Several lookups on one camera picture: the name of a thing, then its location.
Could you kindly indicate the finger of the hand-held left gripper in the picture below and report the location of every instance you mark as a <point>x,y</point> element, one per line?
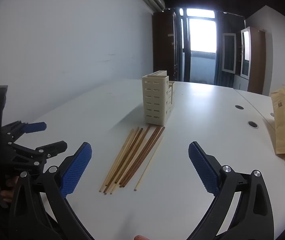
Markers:
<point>35,127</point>
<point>55,148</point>

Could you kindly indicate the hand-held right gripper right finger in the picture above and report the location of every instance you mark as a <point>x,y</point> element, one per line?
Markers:
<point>205,170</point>

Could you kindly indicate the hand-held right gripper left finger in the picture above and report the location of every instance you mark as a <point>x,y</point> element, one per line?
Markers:
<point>77,170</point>

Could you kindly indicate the set of wooden chopsticks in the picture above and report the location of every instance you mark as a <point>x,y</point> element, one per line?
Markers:
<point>132,155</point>

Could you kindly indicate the cream slotted utensil holder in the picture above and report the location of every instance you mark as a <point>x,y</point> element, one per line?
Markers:
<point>155,97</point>

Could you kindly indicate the person's right hand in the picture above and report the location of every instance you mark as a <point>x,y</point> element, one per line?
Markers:
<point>140,237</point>

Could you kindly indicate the dark grey curtain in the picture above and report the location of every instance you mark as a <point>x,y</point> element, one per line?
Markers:
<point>228,80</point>

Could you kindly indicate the white low cabinet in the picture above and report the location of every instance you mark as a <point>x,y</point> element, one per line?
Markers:
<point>240,82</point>

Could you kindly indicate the light wooden chopsticks in holder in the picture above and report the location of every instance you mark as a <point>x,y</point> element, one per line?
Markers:
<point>228,52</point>

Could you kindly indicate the wooden cabinet with glass door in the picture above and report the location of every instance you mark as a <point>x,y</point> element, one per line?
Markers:
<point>253,55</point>

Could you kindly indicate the bright balcony glass door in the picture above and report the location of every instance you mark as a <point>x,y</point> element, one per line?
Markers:
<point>200,45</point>

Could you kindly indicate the dark brown wooden wardrobe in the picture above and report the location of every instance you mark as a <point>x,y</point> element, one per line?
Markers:
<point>163,45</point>

